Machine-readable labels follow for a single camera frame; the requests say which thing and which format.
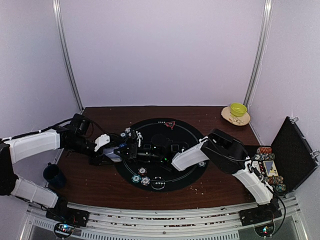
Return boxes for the beige plate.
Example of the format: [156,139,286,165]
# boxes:
[221,106,251,127]

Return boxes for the right aluminium frame post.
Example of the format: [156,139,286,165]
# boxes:
[243,0,274,109]

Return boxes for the left aluminium frame post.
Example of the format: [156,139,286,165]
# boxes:
[52,0,84,113]

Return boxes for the green plastic bowl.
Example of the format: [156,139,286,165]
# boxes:
[230,102,248,117]

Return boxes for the grey card deck box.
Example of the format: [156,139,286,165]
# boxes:
[103,147,122,163]

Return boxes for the aluminium frame post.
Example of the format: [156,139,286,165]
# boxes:
[243,0,274,109]
[52,0,84,113]

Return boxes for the poker chips row in case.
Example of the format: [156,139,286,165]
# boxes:
[264,175,287,193]

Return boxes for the red triangular dealer marker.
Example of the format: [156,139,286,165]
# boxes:
[165,121,176,130]

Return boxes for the round black poker mat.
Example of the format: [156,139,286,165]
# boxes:
[115,118,209,192]

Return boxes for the red white chips in case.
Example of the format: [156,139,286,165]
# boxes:
[256,146,272,154]

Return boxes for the black white chip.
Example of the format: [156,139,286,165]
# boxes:
[138,167,147,176]

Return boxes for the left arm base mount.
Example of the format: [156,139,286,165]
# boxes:
[45,202,90,227]

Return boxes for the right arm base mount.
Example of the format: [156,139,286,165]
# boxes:
[239,199,282,226]

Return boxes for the dark blue mug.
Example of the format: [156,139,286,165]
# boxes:
[42,162,67,189]

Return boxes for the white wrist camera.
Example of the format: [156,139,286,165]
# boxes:
[133,130,143,148]
[94,134,110,152]

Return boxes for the black poker case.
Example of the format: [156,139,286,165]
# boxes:
[245,117,320,196]

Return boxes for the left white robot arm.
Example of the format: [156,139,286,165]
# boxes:
[0,113,122,222]

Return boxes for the aluminium front rail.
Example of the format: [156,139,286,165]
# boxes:
[17,197,311,240]

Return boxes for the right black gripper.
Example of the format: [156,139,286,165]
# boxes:
[114,141,164,164]

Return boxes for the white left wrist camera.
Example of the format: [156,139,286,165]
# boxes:
[94,134,110,152]

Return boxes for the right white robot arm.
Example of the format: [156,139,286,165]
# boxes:
[117,126,276,221]

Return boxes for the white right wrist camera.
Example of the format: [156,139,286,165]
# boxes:
[133,130,143,148]

